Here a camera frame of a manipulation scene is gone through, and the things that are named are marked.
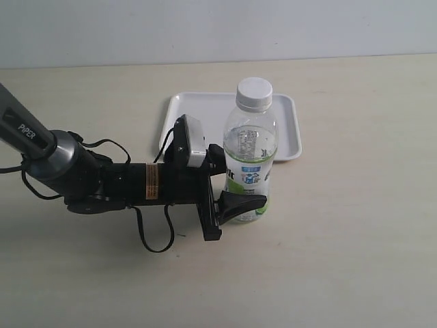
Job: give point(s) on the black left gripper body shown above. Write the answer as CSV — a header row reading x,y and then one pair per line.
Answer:
x,y
163,184

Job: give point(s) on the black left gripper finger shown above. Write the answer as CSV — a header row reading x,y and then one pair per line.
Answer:
x,y
231,205
216,159

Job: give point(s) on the clear plastic drink bottle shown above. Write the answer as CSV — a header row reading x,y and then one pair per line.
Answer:
x,y
250,142

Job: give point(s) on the white bottle cap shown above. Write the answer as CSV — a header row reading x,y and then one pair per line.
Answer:
x,y
254,94

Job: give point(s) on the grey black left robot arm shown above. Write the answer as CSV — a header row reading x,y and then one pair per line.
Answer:
x,y
91,183

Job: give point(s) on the white plastic tray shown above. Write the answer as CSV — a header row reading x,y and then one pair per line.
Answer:
x,y
213,108

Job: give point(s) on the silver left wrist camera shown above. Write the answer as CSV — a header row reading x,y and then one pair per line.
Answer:
x,y
188,147

